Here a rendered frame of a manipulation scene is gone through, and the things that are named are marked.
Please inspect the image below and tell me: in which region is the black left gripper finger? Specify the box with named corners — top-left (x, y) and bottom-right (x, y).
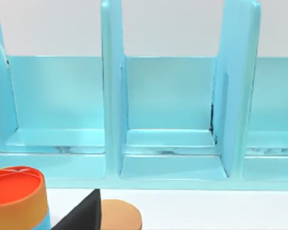
top-left (50, 188), bottom-right (102, 230)

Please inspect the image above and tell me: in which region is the light blue rack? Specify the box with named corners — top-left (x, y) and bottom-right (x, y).
top-left (0, 0), bottom-right (288, 191)

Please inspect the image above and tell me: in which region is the tan round coaster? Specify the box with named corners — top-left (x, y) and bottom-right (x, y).
top-left (100, 199), bottom-right (143, 230)

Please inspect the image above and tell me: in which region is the orange and blue cup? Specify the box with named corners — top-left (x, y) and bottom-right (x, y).
top-left (0, 165), bottom-right (51, 230)

